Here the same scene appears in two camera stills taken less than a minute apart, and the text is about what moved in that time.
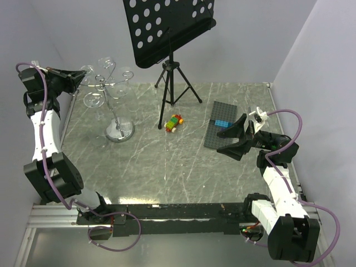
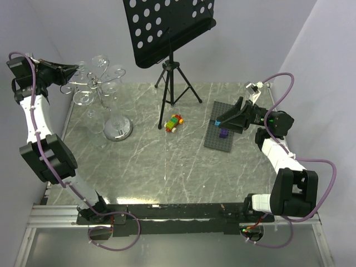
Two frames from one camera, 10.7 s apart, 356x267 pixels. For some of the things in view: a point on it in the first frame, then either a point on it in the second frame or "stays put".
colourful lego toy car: x=170 y=125 stays put
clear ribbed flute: x=106 y=63 -> x=100 y=60
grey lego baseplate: x=220 y=111 stays put
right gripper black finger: x=236 y=151 -> x=235 y=123
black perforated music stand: x=156 y=26 stays put
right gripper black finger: x=236 y=130 -> x=233 y=111
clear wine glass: x=94 y=100 -> x=85 y=97
